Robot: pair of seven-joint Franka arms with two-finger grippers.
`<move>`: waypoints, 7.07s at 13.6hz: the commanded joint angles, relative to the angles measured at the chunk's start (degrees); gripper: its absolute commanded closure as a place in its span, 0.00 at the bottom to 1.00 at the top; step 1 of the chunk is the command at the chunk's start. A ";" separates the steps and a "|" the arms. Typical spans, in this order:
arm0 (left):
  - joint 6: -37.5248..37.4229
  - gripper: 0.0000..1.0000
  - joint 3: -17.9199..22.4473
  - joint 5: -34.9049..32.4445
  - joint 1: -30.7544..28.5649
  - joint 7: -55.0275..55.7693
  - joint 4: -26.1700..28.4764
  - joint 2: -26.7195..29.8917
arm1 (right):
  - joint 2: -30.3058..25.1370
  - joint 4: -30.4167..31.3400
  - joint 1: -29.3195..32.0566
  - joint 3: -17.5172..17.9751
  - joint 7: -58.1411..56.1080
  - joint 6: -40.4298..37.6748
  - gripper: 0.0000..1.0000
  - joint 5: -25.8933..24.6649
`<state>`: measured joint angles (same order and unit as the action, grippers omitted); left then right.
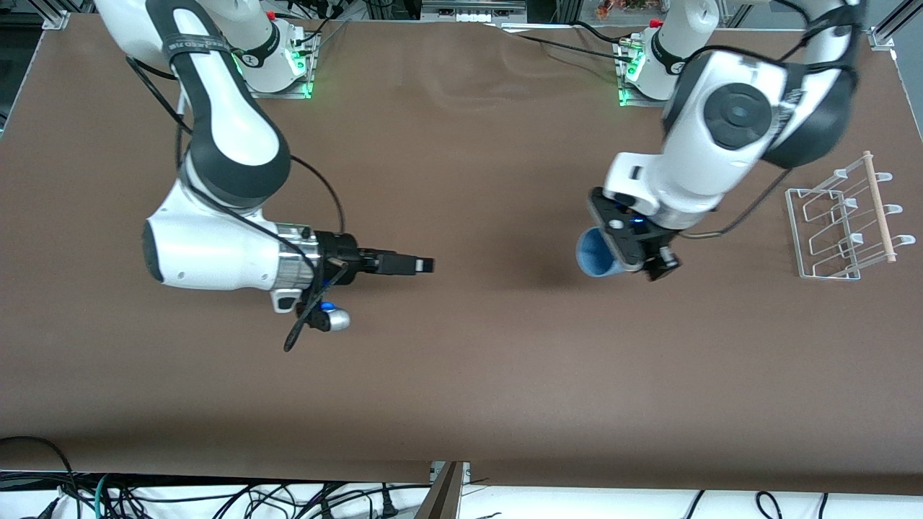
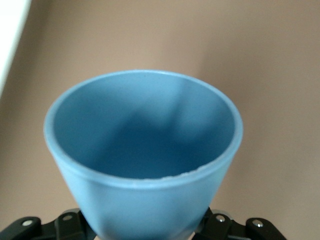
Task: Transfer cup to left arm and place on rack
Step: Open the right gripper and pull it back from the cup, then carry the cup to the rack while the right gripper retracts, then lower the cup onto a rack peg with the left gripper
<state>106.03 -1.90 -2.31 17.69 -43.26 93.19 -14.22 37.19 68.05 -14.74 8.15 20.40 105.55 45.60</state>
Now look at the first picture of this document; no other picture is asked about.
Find blue plastic cup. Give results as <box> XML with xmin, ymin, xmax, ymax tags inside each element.
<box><xmin>575</xmin><ymin>226</ymin><xmax>635</xmax><ymax>280</ymax></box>

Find brown table cover sheet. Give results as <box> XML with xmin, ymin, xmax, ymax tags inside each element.
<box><xmin>0</xmin><ymin>13</ymin><xmax>923</xmax><ymax>497</ymax></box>

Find dark diagonal metal bar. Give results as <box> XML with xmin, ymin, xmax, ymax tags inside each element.
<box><xmin>417</xmin><ymin>461</ymin><xmax>462</xmax><ymax>519</ymax></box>

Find orange red clutter object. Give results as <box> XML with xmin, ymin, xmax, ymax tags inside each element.
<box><xmin>595</xmin><ymin>0</ymin><xmax>668</xmax><ymax>19</ymax></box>

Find grey power strip box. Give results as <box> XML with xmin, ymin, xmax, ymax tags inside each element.
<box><xmin>420</xmin><ymin>0</ymin><xmax>529</xmax><ymax>24</ymax></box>

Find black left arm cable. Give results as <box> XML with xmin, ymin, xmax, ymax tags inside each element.
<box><xmin>663</xmin><ymin>0</ymin><xmax>862</xmax><ymax>239</ymax></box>

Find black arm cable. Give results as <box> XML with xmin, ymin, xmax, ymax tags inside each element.
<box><xmin>663</xmin><ymin>0</ymin><xmax>862</xmax><ymax>239</ymax></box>
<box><xmin>126</xmin><ymin>54</ymin><xmax>348</xmax><ymax>352</ymax></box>

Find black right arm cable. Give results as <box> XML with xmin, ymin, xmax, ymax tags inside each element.
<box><xmin>126</xmin><ymin>54</ymin><xmax>348</xmax><ymax>352</ymax></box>

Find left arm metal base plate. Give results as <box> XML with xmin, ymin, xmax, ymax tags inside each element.
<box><xmin>617</xmin><ymin>40</ymin><xmax>668</xmax><ymax>109</ymax></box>

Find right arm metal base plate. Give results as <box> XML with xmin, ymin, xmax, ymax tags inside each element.
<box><xmin>245</xmin><ymin>29</ymin><xmax>315</xmax><ymax>99</ymax></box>

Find long black table cable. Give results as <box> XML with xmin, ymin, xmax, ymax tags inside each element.
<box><xmin>498</xmin><ymin>24</ymin><xmax>635</xmax><ymax>62</ymax></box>

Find short black table cable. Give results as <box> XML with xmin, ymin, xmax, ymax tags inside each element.
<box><xmin>573</xmin><ymin>20</ymin><xmax>632</xmax><ymax>45</ymax></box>

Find white wire cup rack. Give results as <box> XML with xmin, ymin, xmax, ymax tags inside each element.
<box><xmin>785</xmin><ymin>150</ymin><xmax>917</xmax><ymax>282</ymax></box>

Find aluminium frame post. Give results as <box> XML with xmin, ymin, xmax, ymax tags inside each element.
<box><xmin>867</xmin><ymin>0</ymin><xmax>911</xmax><ymax>53</ymax></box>
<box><xmin>40</xmin><ymin>0</ymin><xmax>73</xmax><ymax>31</ymax></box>

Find thick black floor cable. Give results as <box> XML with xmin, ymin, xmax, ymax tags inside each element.
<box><xmin>0</xmin><ymin>435</ymin><xmax>76</xmax><ymax>500</ymax></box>

